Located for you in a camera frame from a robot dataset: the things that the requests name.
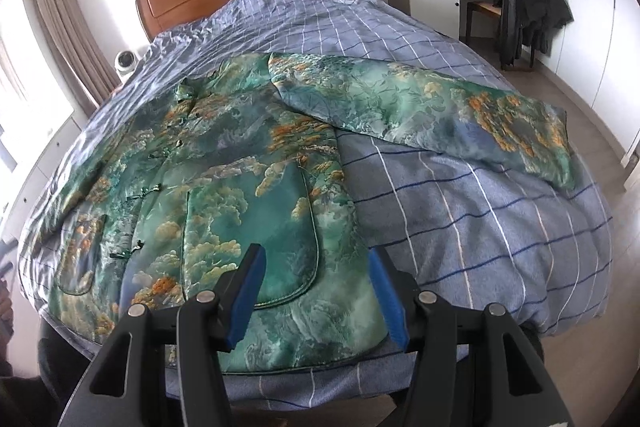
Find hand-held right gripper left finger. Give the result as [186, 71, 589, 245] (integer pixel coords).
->
[62, 243, 266, 427]

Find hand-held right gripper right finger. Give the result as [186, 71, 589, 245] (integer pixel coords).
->
[367, 247, 576, 427]

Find green printed padded jacket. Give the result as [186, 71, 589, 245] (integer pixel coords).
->
[47, 51, 591, 375]

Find blue checked duvet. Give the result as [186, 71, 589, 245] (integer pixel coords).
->
[15, 0, 615, 413]

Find white low cabinet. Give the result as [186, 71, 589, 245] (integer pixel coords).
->
[0, 112, 87, 248]

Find wooden chair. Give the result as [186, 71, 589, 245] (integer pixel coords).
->
[465, 0, 540, 70]

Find beige curtain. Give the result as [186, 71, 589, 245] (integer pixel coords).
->
[27, 0, 125, 108]

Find black jacket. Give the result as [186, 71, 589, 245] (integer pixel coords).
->
[494, 0, 574, 70]

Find white wardrobe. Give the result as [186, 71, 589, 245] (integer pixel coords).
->
[520, 0, 640, 190]

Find white round security camera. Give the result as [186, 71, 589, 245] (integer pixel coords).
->
[114, 49, 142, 81]

